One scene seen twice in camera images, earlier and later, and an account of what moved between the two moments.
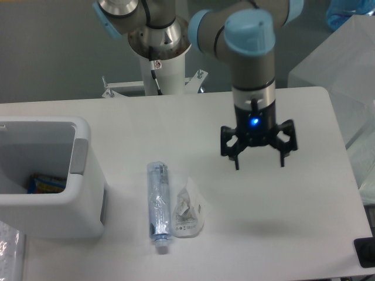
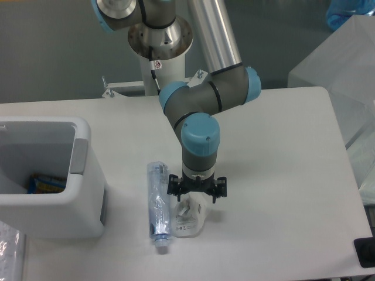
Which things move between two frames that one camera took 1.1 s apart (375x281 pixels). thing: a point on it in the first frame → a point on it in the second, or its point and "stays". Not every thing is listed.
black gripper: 255,127 → 177,186
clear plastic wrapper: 188,213 stays
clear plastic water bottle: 159,204 stays
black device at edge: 365,250 stays
